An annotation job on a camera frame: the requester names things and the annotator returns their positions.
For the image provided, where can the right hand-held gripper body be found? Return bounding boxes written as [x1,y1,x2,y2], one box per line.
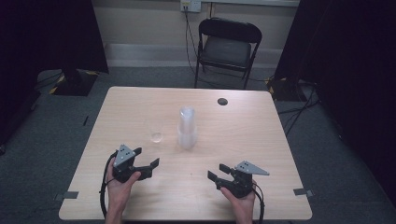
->
[218,160,271,199]

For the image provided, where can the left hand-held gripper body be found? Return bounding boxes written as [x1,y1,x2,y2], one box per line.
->
[111,144,154,184]

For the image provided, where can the single clear plastic cup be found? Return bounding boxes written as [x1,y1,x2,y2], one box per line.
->
[148,121,165,145]

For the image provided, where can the stack of clear plastic cups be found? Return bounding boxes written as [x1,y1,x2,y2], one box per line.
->
[177,105,199,150]

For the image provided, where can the person's right hand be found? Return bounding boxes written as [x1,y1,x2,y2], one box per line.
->
[219,179,259,217]

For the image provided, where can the person's left hand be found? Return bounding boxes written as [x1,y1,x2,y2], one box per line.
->
[106,158,142,213]

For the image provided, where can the grey tape piece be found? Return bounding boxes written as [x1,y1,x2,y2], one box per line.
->
[53,190,79,202]
[292,188,314,198]

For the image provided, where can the black stand base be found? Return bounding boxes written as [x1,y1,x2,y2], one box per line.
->
[49,68,99,97]
[266,76,301,103]

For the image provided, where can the grey skirting board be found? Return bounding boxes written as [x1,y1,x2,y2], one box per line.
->
[104,43,284,69]

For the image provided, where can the black folding chair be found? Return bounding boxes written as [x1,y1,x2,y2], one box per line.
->
[193,17,263,91]

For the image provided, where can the black curtain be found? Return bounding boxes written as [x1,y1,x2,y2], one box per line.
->
[0,0,109,147]
[273,0,396,208]

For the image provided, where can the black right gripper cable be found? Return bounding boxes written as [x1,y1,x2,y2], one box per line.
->
[251,181,266,224]

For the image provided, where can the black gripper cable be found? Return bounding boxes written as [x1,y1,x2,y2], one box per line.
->
[251,181,266,224]
[99,150,119,219]

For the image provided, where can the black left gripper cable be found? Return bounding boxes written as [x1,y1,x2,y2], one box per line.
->
[99,150,119,219]

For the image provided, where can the black floor cables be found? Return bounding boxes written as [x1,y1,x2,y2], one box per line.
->
[276,79,321,137]

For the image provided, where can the black cable from socket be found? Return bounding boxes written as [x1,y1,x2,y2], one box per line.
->
[183,7,201,77]

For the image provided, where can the white wall socket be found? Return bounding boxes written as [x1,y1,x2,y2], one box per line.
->
[179,0,203,14]

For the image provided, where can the white wall trunking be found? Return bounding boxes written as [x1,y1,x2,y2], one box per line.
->
[200,0,301,8]

